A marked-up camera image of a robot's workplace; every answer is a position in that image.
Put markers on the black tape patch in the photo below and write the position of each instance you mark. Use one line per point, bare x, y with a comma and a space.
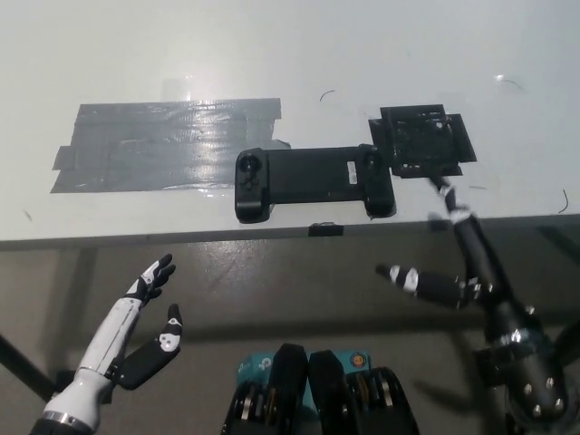
421, 140

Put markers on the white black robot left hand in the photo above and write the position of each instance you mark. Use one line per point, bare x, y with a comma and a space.
113, 331

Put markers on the small black tape piece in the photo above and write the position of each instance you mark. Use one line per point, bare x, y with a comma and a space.
325, 230

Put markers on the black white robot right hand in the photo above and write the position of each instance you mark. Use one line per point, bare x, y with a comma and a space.
478, 258

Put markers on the grey duct tape patch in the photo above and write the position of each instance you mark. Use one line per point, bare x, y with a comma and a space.
158, 149

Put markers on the black teal robot body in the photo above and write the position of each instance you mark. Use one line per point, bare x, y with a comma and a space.
317, 394

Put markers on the black mobile game controller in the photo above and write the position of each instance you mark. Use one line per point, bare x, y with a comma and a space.
308, 174

